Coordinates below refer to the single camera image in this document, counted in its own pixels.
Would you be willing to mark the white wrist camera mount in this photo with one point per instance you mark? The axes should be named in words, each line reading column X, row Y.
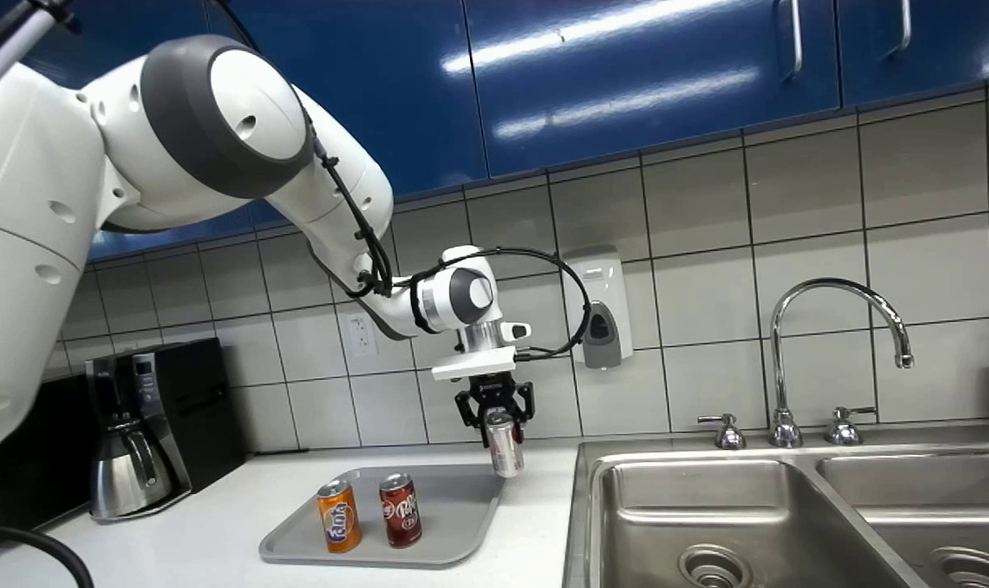
column 484, row 351

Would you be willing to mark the orange soda can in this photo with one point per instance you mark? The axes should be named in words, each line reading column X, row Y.
column 336, row 514

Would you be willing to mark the silver soda can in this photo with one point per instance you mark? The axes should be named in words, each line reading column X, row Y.
column 502, row 449

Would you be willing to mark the stainless steel sink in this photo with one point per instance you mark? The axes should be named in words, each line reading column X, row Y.
column 907, row 508

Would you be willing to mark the grey plastic tray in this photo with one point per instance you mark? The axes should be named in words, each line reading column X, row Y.
column 454, row 503

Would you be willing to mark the chrome sink faucet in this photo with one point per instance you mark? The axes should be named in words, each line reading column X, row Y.
column 827, row 373

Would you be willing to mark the white wall outlet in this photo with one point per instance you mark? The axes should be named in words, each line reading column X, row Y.
column 361, row 342

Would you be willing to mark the white soap dispenser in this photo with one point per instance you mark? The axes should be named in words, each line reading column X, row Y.
column 598, row 304

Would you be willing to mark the blue upper cabinets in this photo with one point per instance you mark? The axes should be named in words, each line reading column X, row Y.
column 450, row 93

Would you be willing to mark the black coffee maker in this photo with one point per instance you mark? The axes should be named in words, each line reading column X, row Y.
column 184, row 395

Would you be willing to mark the red soda can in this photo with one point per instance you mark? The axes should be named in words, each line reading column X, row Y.
column 400, row 511

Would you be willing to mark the steel coffee carafe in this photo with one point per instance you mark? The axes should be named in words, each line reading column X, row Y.
column 130, row 475

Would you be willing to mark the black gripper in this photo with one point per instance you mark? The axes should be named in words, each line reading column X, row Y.
column 500, row 391

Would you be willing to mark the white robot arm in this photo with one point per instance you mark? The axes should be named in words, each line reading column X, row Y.
column 181, row 136

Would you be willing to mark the black microwave oven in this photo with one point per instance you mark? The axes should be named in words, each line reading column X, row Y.
column 46, row 461

